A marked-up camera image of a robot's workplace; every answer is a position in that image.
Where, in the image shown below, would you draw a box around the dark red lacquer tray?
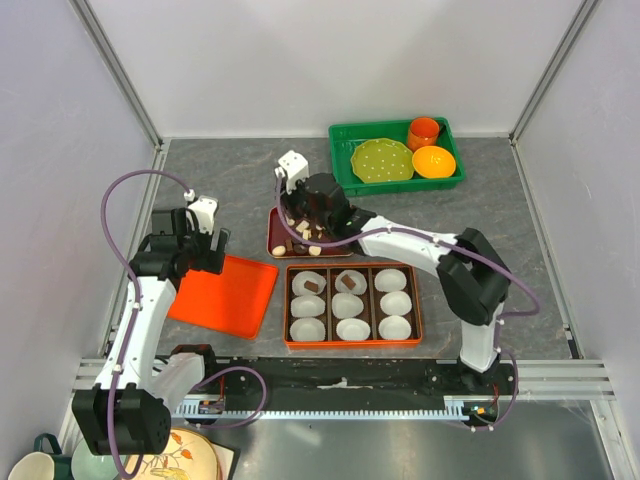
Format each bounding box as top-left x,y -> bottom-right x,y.
266,207 -> 352,259

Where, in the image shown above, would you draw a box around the brown bar chocolate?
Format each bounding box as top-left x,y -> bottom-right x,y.
304,281 -> 322,293

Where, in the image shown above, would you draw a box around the brown square chocolate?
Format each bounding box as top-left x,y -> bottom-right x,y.
341,275 -> 356,290

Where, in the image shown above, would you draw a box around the metal serving tongs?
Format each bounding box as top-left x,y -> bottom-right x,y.
285,213 -> 312,237

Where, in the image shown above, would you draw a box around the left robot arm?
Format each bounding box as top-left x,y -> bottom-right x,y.
72,197 -> 229,456

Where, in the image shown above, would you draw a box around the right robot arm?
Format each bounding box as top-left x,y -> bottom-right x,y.
275,167 -> 511,394

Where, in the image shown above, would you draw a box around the white round chocolate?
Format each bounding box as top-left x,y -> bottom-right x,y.
271,245 -> 287,257

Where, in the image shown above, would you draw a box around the orange chocolate box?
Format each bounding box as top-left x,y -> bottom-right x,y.
283,263 -> 423,350

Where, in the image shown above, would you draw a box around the orange box lid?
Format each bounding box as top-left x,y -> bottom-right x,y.
168,255 -> 279,340

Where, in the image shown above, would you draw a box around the green plastic bin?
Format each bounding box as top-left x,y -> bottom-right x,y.
328,117 -> 466,196

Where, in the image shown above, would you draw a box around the yellow-green dotted plate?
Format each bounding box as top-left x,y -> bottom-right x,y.
351,138 -> 414,184

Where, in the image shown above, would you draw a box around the white paper cup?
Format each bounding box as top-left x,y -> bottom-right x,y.
336,318 -> 371,342
334,269 -> 367,295
378,315 -> 412,341
290,295 -> 326,318
289,317 -> 326,342
374,268 -> 407,293
331,293 -> 364,319
380,291 -> 413,316
292,270 -> 326,296

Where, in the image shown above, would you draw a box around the orange bowl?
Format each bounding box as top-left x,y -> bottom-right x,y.
412,145 -> 457,179

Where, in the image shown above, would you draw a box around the orange cup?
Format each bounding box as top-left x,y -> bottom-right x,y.
407,117 -> 440,152

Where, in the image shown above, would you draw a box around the floral decorated plate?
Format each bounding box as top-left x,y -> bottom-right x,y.
135,428 -> 223,480

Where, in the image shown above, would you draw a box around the pale green bowl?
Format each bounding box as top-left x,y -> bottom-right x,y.
71,440 -> 120,480

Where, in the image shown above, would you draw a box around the dark green mug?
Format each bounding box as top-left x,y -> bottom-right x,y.
33,433 -> 71,474

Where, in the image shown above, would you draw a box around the white mug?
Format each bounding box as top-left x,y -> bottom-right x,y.
8,452 -> 55,480

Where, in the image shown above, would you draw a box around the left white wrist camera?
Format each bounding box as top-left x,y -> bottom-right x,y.
184,189 -> 219,235

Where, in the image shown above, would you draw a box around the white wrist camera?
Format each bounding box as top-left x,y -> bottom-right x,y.
184,189 -> 219,235
274,150 -> 309,194

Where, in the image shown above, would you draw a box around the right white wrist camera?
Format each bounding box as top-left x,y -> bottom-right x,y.
274,150 -> 309,194

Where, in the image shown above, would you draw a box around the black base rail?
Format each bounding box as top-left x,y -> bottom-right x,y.
174,355 -> 515,423

